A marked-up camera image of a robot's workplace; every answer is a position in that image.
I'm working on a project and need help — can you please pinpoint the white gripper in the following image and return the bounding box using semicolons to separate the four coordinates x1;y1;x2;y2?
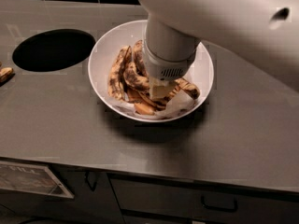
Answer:
143;42;196;100

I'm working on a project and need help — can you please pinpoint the spotted banana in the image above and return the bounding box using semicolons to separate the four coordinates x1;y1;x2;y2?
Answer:
123;62;150;91
175;77;200;100
107;46;132;101

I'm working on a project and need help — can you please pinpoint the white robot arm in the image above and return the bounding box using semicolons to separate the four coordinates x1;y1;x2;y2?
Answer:
138;0;299;91

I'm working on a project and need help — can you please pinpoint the orange banana peel piece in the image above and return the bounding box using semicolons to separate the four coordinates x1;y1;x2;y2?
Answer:
127;89;155;116

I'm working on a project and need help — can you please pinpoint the dark banana centre back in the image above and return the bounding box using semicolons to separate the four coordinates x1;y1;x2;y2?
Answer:
133;40;147;77

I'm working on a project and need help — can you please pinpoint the white ceramic bowl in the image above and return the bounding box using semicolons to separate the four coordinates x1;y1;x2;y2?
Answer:
88;20;214;123

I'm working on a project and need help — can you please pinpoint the banana at left edge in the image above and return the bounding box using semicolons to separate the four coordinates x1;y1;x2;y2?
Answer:
0;67;14;83

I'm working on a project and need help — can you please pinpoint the white paper liner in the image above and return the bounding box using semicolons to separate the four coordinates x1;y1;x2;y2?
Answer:
109;40;198;120

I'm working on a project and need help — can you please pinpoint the grey drawer front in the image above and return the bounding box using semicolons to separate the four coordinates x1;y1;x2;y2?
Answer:
109;175;299;224

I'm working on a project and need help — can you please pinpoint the framed sign on cabinet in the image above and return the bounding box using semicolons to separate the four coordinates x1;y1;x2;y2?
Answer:
0;161;74;199

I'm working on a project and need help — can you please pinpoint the black cabinet door handle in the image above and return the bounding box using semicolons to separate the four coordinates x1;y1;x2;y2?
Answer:
84;171;97;191

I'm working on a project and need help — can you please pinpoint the black drawer handle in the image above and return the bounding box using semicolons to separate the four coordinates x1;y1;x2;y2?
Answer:
200;195;238;213

